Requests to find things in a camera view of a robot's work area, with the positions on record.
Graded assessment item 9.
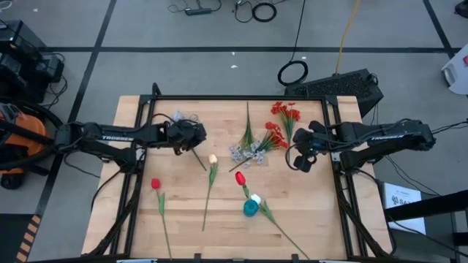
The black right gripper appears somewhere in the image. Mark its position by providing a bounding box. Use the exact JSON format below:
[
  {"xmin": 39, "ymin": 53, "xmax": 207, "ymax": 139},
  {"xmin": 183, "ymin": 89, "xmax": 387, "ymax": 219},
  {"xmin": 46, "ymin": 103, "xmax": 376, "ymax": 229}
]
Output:
[{"xmin": 292, "ymin": 119, "xmax": 341, "ymax": 173}]

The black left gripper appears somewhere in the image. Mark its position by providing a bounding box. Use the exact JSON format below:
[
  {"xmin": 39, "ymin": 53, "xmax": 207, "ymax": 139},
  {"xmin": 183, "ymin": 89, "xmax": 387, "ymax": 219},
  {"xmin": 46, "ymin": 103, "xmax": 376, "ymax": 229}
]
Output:
[{"xmin": 160, "ymin": 120, "xmax": 208, "ymax": 156}]

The cream artificial tulip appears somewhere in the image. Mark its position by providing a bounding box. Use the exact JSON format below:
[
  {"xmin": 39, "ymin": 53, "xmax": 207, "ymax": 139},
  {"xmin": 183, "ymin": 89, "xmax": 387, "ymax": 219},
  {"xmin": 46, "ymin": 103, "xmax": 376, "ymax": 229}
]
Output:
[{"xmin": 201, "ymin": 153, "xmax": 219, "ymax": 232}]

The red artificial tulip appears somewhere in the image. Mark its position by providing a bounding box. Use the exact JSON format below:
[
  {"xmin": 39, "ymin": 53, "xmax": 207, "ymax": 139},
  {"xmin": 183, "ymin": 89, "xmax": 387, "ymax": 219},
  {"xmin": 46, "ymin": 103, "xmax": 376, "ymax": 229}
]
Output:
[
  {"xmin": 151, "ymin": 178, "xmax": 173, "ymax": 261},
  {"xmin": 234, "ymin": 170, "xmax": 253, "ymax": 202}
]

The white artificial tulip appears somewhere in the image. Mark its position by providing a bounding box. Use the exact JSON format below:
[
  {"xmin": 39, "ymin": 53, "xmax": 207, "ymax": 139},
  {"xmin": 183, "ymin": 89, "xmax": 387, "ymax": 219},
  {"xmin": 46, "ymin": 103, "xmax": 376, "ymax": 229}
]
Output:
[{"xmin": 250, "ymin": 193, "xmax": 311, "ymax": 260}]

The teal patterned glass vase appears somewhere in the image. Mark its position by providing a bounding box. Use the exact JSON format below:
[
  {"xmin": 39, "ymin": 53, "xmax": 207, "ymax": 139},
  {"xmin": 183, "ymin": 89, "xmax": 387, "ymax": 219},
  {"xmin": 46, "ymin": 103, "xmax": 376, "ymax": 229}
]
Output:
[{"xmin": 243, "ymin": 199, "xmax": 260, "ymax": 218}]

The black computer case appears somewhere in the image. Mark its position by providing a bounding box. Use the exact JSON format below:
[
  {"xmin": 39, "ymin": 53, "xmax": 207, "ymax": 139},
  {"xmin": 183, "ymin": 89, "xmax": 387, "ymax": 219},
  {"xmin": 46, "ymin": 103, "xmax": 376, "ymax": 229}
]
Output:
[{"xmin": 284, "ymin": 68, "xmax": 385, "ymax": 118}]

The white printed sign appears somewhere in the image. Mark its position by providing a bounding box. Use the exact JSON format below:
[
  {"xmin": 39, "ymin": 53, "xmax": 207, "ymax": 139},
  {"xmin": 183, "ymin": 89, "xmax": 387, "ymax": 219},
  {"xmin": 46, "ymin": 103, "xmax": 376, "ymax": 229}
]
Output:
[{"xmin": 382, "ymin": 181, "xmax": 428, "ymax": 235}]

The black power strip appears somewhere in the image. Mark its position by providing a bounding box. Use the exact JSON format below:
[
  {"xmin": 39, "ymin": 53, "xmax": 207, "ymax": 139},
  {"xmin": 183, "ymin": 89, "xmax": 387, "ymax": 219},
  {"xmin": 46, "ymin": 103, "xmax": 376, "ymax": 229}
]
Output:
[{"xmin": 184, "ymin": 7, "xmax": 213, "ymax": 17}]

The black metal beam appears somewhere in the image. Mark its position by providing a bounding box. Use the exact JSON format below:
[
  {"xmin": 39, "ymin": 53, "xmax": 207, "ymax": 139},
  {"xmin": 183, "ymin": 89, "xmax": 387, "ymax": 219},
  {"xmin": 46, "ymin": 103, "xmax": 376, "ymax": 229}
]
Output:
[{"xmin": 383, "ymin": 189, "xmax": 468, "ymax": 223}]

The white plastic device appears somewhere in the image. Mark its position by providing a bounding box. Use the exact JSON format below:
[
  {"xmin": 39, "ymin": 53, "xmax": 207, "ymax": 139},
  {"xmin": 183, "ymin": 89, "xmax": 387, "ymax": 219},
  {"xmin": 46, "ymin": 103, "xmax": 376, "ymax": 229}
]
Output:
[{"xmin": 441, "ymin": 43, "xmax": 468, "ymax": 96}]

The orange vacuum cleaner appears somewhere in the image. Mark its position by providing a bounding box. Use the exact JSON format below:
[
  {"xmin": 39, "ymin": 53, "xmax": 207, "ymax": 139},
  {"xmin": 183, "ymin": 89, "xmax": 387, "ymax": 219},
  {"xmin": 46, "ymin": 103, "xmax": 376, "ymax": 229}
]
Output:
[{"xmin": 0, "ymin": 102, "xmax": 50, "ymax": 190}]

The black equipment cart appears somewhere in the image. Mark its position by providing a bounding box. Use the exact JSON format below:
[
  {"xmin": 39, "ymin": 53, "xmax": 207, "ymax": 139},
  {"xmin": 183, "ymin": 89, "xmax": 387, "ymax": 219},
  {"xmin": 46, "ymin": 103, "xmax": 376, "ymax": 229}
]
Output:
[{"xmin": 0, "ymin": 20, "xmax": 66, "ymax": 105}]

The black orange striped mat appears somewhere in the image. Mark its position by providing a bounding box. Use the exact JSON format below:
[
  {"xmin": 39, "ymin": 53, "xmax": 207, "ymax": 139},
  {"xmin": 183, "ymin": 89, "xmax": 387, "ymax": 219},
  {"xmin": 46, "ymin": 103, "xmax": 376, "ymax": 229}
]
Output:
[{"xmin": 0, "ymin": 213, "xmax": 43, "ymax": 263}]

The black metal table frame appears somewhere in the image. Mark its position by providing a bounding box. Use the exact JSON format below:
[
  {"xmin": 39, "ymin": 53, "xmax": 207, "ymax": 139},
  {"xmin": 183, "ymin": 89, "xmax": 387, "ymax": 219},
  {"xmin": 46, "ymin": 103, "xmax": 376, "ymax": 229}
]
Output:
[{"xmin": 82, "ymin": 83, "xmax": 398, "ymax": 263}]

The black cable with coil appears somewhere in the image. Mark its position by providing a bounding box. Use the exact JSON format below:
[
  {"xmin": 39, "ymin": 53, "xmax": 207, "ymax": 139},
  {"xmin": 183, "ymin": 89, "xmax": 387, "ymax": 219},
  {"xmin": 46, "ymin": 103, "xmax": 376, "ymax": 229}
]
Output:
[{"xmin": 276, "ymin": 0, "xmax": 310, "ymax": 87}]

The yellow cable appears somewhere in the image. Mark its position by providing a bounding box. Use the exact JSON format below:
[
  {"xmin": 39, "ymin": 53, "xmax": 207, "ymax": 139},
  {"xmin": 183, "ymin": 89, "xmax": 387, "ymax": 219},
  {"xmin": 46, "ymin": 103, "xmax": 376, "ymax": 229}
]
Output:
[{"xmin": 334, "ymin": 0, "xmax": 362, "ymax": 75}]

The black coiled cable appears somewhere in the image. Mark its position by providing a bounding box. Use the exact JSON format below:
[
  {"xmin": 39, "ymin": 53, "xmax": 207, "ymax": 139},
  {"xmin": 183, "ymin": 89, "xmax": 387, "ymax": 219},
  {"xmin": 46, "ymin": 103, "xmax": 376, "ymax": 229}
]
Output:
[{"xmin": 252, "ymin": 2, "xmax": 278, "ymax": 23}]

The black vacuum hose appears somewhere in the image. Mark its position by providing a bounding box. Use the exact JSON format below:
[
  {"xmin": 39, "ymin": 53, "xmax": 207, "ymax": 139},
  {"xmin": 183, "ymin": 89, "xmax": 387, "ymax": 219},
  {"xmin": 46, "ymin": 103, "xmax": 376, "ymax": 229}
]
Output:
[{"xmin": 0, "ymin": 95, "xmax": 67, "ymax": 172}]

